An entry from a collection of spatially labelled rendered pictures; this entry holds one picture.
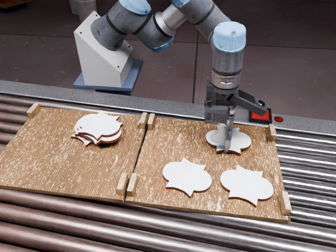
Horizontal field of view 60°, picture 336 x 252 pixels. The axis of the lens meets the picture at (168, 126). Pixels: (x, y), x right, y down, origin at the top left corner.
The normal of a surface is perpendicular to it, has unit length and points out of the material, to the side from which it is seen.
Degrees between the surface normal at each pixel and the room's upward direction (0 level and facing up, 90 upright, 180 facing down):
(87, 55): 90
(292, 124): 0
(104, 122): 0
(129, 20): 95
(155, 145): 0
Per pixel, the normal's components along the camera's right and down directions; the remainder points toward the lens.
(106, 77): -0.13, 0.64
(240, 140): 0.00, -0.76
